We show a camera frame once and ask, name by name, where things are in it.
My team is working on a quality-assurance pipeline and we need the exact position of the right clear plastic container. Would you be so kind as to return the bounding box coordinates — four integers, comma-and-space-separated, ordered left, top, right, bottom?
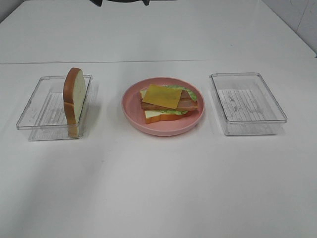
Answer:
210, 72, 287, 136

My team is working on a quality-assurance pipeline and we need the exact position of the wavy bacon strip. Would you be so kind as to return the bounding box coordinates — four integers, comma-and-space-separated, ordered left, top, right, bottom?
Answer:
139, 90, 198, 112

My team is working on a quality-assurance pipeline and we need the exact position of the yellow cheese slice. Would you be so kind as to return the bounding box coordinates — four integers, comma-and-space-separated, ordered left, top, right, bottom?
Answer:
142, 84, 182, 109

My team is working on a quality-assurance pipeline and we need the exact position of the left clear plastic container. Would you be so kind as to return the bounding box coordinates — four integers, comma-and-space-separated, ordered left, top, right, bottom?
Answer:
16, 75, 93, 141

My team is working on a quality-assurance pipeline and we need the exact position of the pink round plate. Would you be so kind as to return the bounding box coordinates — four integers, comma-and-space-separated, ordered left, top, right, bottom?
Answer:
121, 77, 205, 136

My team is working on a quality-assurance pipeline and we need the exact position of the green lettuce leaf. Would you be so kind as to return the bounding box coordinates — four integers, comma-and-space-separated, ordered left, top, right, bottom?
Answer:
159, 85, 198, 116

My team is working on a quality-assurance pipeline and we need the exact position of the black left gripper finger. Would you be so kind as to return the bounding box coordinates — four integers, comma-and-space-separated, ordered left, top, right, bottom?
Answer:
90, 0, 103, 7
142, 0, 150, 5

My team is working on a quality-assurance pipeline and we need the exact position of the clear plastic container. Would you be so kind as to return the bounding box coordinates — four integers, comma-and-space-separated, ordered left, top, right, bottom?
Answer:
210, 72, 287, 136
16, 75, 93, 141

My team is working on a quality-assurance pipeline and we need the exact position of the bread slice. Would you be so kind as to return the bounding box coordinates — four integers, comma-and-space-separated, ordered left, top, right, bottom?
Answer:
139, 89, 198, 125
63, 67, 86, 138

